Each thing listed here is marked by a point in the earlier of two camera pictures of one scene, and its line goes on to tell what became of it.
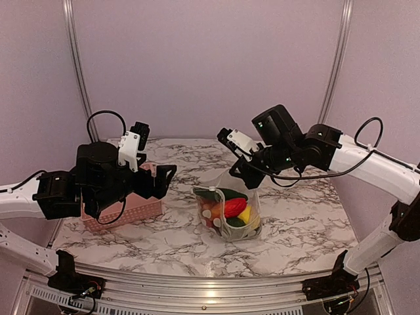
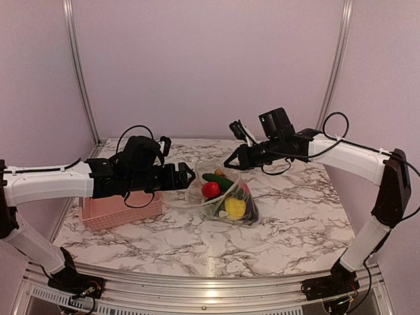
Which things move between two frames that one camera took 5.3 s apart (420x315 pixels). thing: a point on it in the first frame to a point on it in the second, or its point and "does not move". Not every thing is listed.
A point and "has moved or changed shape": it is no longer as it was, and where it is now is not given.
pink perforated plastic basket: x=132 y=210 does not move
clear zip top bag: x=229 y=209 has moved or changed shape
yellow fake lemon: x=251 y=217 to x=235 y=208
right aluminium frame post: x=339 y=60 does not move
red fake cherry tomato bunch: x=211 y=214 to x=245 y=187
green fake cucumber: x=230 y=193 to x=224 y=183
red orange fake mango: x=234 y=207 to x=210 y=189
